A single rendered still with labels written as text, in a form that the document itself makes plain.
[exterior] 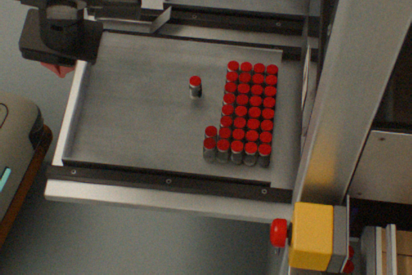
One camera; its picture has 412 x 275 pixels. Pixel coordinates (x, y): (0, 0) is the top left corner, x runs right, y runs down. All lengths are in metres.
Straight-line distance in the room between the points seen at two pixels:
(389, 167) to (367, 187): 0.07
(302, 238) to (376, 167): 0.14
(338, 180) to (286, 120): 0.28
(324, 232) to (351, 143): 0.15
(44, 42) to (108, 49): 0.37
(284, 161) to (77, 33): 0.44
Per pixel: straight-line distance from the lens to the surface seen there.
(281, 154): 1.26
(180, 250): 2.13
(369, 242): 1.16
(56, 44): 1.01
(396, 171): 1.02
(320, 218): 1.05
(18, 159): 2.06
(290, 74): 1.35
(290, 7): 1.44
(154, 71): 1.35
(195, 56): 1.36
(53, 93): 2.41
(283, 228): 1.06
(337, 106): 0.88
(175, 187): 1.21
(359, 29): 0.76
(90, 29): 1.05
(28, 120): 2.07
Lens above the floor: 1.99
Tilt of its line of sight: 59 degrees down
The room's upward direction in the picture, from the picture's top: straight up
